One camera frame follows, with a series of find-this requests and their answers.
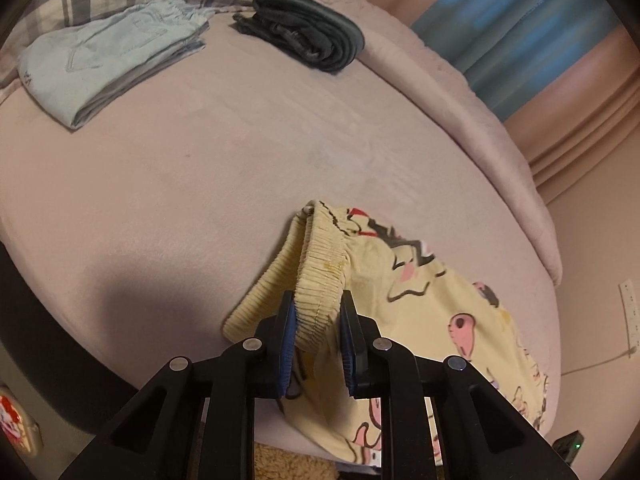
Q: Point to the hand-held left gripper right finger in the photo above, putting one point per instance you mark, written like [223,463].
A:
[346,355]

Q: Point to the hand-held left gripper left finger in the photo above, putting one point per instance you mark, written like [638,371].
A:
[286,355]

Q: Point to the yellow cartoon print pants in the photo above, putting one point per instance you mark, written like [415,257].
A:
[400,300]

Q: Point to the dark grey folded pants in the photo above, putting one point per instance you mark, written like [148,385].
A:
[310,30]

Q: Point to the pink bed sheet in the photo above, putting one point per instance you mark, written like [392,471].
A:
[250,135]

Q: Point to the black device with green light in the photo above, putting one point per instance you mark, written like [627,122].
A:
[569,446]

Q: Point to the pink quilt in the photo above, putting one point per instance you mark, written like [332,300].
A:
[450,110]

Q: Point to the red and white printed item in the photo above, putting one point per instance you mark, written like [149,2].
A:
[15,420]

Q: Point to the light blue folded jeans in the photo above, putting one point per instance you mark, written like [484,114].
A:
[100,60]

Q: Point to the pink and blue curtain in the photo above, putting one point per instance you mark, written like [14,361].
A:
[500,35]

